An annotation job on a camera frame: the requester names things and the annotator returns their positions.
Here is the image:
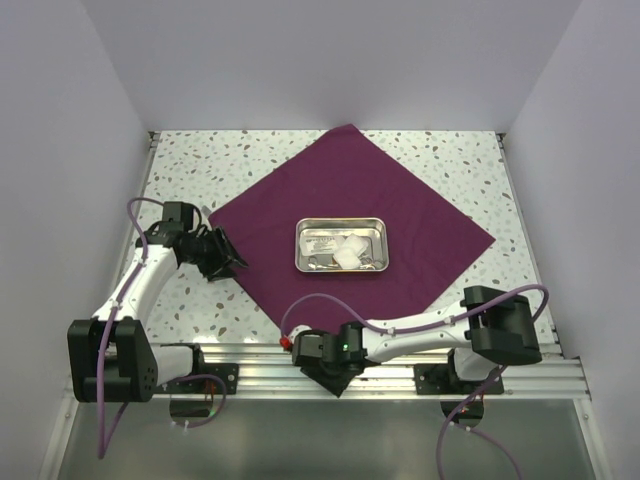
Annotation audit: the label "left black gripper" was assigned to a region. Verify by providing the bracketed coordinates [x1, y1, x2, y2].
[183, 225, 248, 281]

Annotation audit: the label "hemostat clamp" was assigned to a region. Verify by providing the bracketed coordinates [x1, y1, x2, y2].
[307, 256, 341, 271]

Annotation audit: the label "white suture packet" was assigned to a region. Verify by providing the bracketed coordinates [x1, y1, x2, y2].
[299, 235, 345, 256]

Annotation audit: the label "stainless steel tray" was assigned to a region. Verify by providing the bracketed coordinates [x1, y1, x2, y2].
[294, 217, 390, 273]

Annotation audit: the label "white gauze pad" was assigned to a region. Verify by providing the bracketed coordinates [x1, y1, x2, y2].
[342, 234, 369, 257]
[333, 248, 361, 270]

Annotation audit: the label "purple cloth drape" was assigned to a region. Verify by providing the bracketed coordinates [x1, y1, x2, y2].
[211, 125, 493, 341]

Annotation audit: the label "metal scissors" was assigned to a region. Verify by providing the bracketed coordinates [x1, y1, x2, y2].
[359, 257, 385, 271]

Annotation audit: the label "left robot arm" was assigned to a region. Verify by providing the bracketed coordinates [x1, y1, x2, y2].
[67, 201, 247, 403]

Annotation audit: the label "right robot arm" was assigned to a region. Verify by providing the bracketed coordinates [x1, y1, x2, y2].
[280, 285, 542, 397]

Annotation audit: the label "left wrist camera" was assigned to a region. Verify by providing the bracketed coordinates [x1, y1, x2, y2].
[199, 206, 211, 221]

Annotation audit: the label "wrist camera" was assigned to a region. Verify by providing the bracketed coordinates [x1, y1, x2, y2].
[199, 206, 211, 221]
[279, 324, 311, 352]

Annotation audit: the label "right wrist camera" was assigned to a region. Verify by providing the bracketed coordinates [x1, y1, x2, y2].
[279, 324, 311, 352]

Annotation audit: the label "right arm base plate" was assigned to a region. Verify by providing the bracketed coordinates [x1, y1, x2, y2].
[413, 355, 498, 396]

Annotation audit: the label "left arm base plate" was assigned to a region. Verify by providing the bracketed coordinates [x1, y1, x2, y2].
[154, 363, 240, 395]

